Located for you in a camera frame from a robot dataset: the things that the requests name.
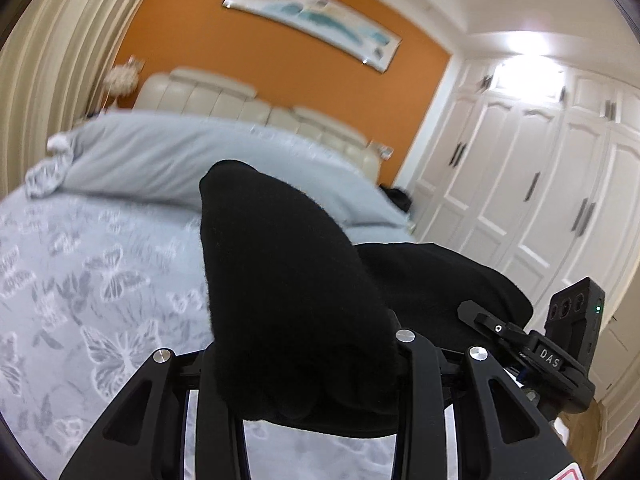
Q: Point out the wall switch panel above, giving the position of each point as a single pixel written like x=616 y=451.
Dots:
x=384 y=151

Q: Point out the grey patterned pillow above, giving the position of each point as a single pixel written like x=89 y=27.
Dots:
x=46 y=177

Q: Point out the black pants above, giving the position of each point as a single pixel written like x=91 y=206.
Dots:
x=280 y=285

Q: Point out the grey butterfly print blanket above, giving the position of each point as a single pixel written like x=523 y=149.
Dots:
x=100 y=285

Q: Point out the black bag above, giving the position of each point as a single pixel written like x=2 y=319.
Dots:
x=398 y=200

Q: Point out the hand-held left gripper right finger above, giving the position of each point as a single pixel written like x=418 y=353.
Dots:
x=420 y=385

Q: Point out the beige curtain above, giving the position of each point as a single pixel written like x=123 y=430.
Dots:
x=60 y=60

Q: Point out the small white cloth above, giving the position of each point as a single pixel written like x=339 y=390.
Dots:
x=59 y=142

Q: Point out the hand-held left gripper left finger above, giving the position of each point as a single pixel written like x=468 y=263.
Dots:
x=216 y=410

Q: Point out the long framed wall picture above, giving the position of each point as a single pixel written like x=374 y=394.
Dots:
x=315 y=12

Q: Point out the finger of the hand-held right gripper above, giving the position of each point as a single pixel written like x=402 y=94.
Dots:
x=492 y=327

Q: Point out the white panelled wardrobe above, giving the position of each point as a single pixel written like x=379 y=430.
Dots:
x=525 y=185

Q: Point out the white flower bedside lamp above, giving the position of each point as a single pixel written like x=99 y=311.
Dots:
x=122 y=77

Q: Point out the beige padded headboard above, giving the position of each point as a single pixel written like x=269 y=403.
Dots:
x=210 y=92

